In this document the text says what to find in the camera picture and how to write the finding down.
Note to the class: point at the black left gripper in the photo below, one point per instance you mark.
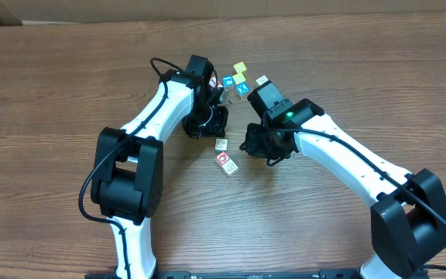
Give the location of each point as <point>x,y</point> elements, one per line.
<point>215,124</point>

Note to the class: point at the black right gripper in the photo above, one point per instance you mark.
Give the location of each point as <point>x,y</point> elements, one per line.
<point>257,140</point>

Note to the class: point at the plain wooden block green side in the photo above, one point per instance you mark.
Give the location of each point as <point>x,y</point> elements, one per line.
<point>221,145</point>

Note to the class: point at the red O wooden block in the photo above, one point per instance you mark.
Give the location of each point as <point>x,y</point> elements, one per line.
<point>222,158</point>

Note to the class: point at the yellow framed wooden block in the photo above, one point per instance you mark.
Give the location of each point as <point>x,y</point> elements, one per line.
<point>230,168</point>

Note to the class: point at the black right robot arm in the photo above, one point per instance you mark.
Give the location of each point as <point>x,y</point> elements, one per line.
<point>407,211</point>

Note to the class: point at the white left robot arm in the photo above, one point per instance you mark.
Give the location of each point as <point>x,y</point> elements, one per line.
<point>127,178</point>

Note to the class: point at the green C wooden block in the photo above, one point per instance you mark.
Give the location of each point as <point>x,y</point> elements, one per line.
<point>223,94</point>

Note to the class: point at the red I wooden block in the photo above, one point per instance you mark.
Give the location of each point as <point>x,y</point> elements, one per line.
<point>213,82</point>

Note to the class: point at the blue L wooden block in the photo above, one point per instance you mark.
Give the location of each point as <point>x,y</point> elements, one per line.
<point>228,81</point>

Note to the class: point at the blue X wooden block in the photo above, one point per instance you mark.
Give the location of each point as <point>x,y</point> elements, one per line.
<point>242,89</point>

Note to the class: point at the yellow top middle block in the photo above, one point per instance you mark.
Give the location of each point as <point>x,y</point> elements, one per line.
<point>238,78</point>

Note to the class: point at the yellow top far block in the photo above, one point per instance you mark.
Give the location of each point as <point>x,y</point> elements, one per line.
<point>239,68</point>

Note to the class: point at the plain wooden block red print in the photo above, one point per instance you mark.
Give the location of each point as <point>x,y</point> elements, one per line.
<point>262,80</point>

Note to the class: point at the brown cardboard backdrop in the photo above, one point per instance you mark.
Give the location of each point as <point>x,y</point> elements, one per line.
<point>15,12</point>

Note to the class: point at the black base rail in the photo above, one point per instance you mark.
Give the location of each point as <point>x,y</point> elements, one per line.
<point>321,274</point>

